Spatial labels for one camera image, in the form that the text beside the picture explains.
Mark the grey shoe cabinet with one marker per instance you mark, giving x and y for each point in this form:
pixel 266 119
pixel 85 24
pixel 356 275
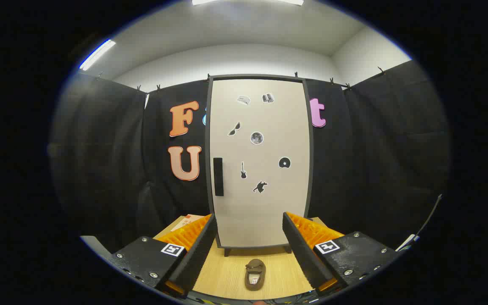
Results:
pixel 207 140

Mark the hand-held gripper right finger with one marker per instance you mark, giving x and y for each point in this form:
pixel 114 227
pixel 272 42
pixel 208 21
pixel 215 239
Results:
pixel 303 254

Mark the beige orange cover book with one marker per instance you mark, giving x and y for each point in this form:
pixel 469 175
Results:
pixel 187 221

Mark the brown fuzzy shoe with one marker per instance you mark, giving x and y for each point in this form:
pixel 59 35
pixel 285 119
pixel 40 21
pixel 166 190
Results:
pixel 255 271

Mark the ceiling light strip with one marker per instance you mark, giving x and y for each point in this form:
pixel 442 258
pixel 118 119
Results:
pixel 95 54
pixel 290 1

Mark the row of black cloth clips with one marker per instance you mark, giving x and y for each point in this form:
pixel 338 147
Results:
pixel 158 87

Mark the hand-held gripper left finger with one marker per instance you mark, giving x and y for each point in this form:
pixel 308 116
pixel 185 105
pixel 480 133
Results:
pixel 199 254

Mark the white side table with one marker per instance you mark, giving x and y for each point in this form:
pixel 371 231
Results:
pixel 407 243

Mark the black backdrop cloth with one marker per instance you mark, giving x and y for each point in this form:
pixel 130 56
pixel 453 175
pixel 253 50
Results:
pixel 100 148

